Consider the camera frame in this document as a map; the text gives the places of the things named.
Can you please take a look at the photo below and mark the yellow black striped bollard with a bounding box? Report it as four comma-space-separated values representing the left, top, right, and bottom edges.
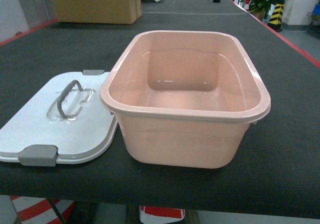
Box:
267, 0, 285, 32

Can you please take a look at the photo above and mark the cardboard box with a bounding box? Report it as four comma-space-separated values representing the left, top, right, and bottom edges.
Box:
53, 0, 142, 25

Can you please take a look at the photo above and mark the pink plastic storage box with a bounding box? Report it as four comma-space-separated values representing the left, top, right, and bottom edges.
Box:
100, 30, 271, 169

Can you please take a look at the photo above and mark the white lid with grey handle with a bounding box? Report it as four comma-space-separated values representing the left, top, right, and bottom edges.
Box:
0, 70, 118, 167

